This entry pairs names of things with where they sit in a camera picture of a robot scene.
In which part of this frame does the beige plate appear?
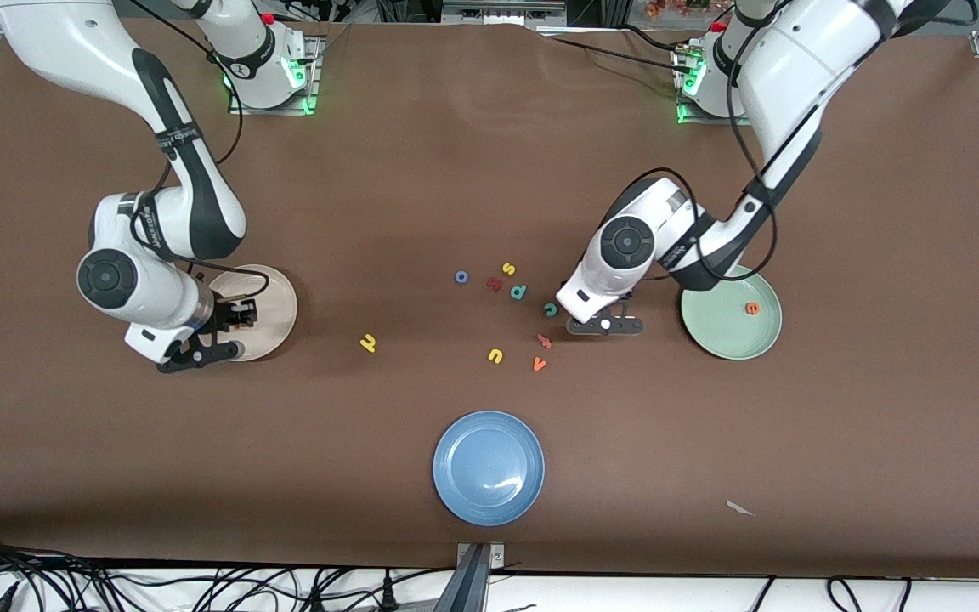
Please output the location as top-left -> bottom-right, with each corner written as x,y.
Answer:
201,264 -> 298,363

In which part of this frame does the brown paper table cover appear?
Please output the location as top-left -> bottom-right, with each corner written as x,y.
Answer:
0,17 -> 979,581

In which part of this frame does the green plate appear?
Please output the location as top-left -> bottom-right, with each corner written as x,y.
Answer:
681,263 -> 784,361

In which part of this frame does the blue plate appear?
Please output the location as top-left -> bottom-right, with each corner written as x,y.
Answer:
433,411 -> 546,527

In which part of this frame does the grey equipment box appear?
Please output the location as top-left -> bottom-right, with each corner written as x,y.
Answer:
441,0 -> 567,26

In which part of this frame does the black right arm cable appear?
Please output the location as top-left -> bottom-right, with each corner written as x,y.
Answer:
124,0 -> 274,303

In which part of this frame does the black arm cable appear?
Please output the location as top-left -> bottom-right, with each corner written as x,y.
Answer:
617,0 -> 796,286
124,0 -> 274,303

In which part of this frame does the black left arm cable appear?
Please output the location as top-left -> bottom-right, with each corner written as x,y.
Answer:
617,0 -> 796,286

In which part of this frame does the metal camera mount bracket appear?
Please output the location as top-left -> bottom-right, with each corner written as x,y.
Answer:
434,542 -> 506,612

